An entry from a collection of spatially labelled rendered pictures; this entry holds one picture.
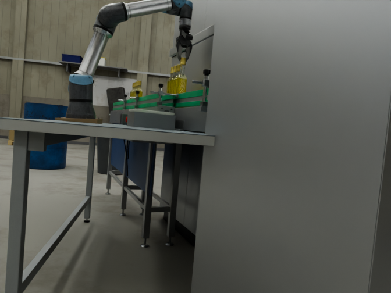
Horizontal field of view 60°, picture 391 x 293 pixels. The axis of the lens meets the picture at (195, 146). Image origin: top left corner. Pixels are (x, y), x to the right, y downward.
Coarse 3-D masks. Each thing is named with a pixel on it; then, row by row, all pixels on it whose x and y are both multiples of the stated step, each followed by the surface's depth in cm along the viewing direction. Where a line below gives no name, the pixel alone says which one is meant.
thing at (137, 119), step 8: (128, 112) 188; (136, 112) 174; (144, 112) 175; (128, 120) 187; (136, 120) 174; (144, 120) 176; (152, 120) 177; (160, 120) 179; (168, 120) 180; (176, 120) 195; (160, 128) 179; (168, 128) 181; (176, 128) 194
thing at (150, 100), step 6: (144, 96) 238; (150, 96) 223; (156, 96) 211; (120, 102) 321; (126, 102) 296; (132, 102) 274; (138, 102) 254; (144, 102) 238; (150, 102) 224; (156, 102) 210; (114, 108) 353; (120, 108) 320; (126, 108) 294; (132, 108) 273
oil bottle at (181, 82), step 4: (180, 76) 208; (184, 76) 209; (176, 80) 211; (180, 80) 208; (184, 80) 209; (176, 84) 211; (180, 84) 208; (184, 84) 209; (176, 88) 210; (180, 88) 209; (184, 88) 210; (176, 92) 210; (180, 92) 209
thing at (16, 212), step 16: (16, 144) 107; (32, 144) 108; (48, 144) 133; (16, 160) 107; (16, 176) 107; (16, 192) 108; (16, 208) 108; (80, 208) 218; (16, 224) 108; (64, 224) 182; (16, 240) 108; (16, 256) 109; (48, 256) 147; (16, 272) 109; (32, 272) 125; (16, 288) 109
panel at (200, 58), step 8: (208, 40) 206; (192, 48) 230; (200, 48) 217; (208, 48) 205; (192, 56) 229; (200, 56) 216; (208, 56) 205; (192, 64) 228; (200, 64) 215; (208, 64) 204; (192, 72) 227; (200, 72) 215; (200, 80) 214; (192, 88) 226; (200, 88) 213
